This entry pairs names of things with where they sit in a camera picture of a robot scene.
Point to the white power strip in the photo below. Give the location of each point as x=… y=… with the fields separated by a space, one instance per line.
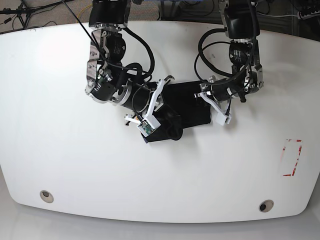
x=308 y=13

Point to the left table cable grommet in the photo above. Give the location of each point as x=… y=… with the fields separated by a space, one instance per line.
x=46 y=196

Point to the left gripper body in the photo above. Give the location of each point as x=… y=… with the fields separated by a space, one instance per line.
x=217 y=94

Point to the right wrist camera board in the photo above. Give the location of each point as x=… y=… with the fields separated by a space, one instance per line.
x=148 y=127

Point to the table cable grommet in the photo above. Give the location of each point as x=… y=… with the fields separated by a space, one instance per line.
x=46 y=196
x=266 y=206

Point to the black tripod stand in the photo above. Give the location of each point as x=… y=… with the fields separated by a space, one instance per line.
x=23 y=12

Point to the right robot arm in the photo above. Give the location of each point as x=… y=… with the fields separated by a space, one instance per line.
x=105 y=70

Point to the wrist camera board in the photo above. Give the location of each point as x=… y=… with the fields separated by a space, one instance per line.
x=148 y=127
x=223 y=118

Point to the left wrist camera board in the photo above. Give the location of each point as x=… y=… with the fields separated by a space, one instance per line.
x=223 y=118

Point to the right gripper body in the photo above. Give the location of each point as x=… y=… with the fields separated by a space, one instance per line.
x=147 y=99

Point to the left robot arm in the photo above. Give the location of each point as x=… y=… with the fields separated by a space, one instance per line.
x=240 y=25

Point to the red tape marking rectangle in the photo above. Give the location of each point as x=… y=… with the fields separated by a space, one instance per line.
x=290 y=156

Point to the right table cable grommet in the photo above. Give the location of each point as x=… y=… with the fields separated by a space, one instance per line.
x=266 y=206

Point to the black printed T-shirt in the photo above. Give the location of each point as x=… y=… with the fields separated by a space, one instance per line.
x=181 y=110

